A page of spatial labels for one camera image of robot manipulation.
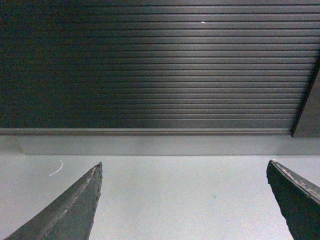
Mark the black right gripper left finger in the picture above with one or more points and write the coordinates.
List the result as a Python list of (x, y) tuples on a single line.
[(70, 216)]

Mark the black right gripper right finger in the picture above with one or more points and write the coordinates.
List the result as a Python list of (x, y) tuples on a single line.
[(298, 200)]

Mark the black checkout counter cabinet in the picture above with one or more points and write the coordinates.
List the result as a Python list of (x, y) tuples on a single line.
[(159, 77)]

